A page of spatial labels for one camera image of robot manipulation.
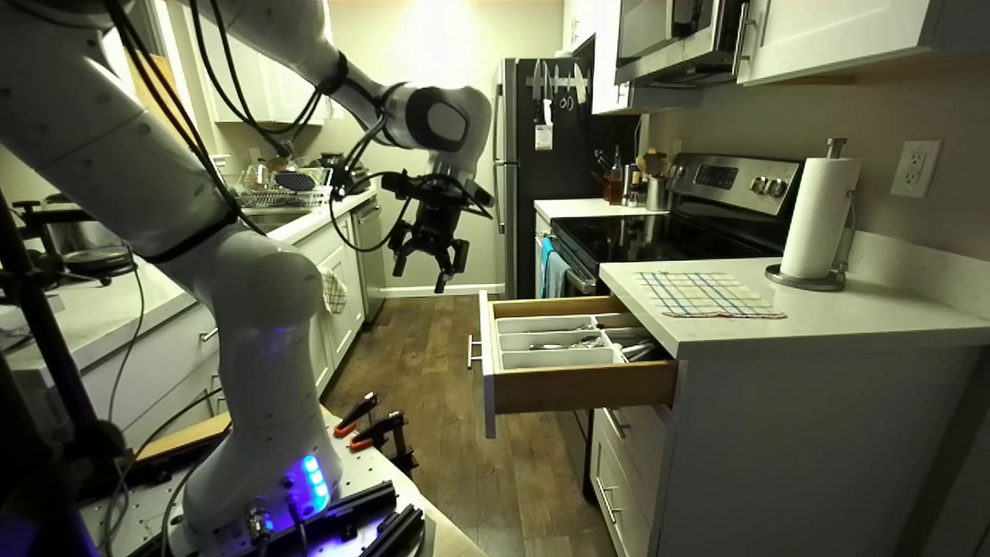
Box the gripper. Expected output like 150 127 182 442
387 197 471 296

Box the wooden drawer with white front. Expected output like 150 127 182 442
467 290 680 439

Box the dishwasher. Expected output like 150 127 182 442
352 196 388 323

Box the checked hanging towel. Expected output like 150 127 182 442
321 268 350 316

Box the grey towel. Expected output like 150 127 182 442
544 250 572 300

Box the white cutlery tray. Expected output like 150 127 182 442
494 313 660 371

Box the dish rack with dishes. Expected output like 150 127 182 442
223 164 335 210

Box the heap of cutlery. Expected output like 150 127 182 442
527 325 658 363

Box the orange and black clamp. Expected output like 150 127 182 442
349 411 419 474
333 391 381 439

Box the refrigerator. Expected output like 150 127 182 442
493 57 644 302

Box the magnetic strip with knives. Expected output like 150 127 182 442
525 60 593 114

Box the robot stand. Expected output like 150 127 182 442
76 402 490 557

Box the stove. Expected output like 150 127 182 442
538 152 805 299

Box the utensil holder with utensils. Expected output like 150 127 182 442
636 148 673 213

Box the plaid cloth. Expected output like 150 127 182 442
635 271 789 320

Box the microwave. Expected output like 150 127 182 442
614 0 753 87

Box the paper towel roll on holder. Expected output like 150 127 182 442
765 138 864 293

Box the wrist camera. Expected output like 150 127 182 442
381 171 496 210

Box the white wall cabinet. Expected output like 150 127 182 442
174 0 345 127
736 0 990 87

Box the black cable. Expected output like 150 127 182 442
105 263 148 425

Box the white wall socket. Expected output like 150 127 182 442
890 139 944 200

